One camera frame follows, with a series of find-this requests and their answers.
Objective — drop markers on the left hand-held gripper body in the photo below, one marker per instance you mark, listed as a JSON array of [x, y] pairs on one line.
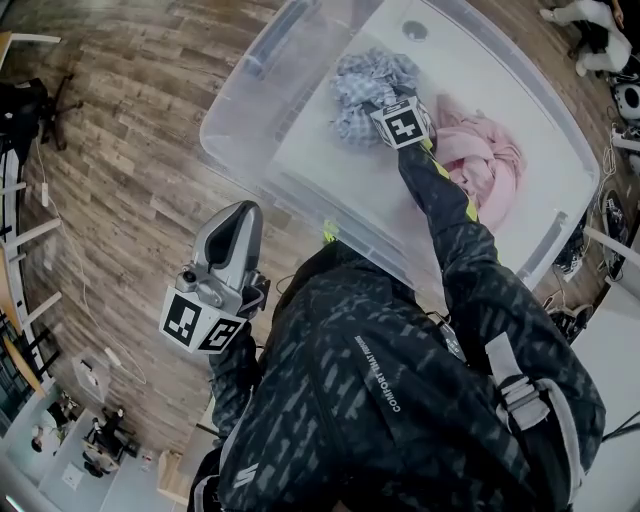
[[187, 315]]

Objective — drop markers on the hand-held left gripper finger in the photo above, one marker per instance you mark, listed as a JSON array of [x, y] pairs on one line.
[[255, 235], [200, 250]]

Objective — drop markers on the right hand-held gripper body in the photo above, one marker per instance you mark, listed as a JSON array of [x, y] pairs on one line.
[[402, 127]]

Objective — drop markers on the blue checked laundry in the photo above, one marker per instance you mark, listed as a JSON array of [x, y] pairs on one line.
[[360, 85]]

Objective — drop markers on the clear plastic basket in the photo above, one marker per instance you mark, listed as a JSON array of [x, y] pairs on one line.
[[310, 165]]

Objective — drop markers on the pink laundry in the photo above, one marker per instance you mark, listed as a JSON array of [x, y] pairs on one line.
[[492, 165]]

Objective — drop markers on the person's right forearm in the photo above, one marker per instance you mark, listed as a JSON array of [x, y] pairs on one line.
[[440, 195]]

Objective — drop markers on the person's left forearm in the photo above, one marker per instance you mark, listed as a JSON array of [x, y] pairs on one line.
[[235, 380]]

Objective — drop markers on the cardboard box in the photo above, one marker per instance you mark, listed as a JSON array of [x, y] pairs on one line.
[[175, 477]]

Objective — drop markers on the wooden table with white legs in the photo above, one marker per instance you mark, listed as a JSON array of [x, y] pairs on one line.
[[10, 280]]

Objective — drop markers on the person's dark patterned jacket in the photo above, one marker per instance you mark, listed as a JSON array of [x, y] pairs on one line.
[[380, 400]]

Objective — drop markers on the black office chair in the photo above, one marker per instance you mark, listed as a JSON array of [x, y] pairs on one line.
[[30, 110]]

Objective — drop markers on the white round device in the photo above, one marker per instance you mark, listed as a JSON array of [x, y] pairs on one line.
[[627, 97]]

